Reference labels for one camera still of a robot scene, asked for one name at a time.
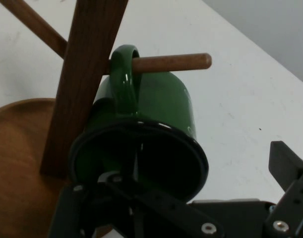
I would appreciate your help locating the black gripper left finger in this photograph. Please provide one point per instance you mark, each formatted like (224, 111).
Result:
(161, 208)

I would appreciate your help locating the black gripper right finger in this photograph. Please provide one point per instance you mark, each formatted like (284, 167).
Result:
(290, 205)

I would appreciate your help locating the green enamel mug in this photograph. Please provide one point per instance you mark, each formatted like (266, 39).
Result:
(161, 104)

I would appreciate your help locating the brown wooden mug tree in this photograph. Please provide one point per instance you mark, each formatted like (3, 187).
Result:
(77, 86)

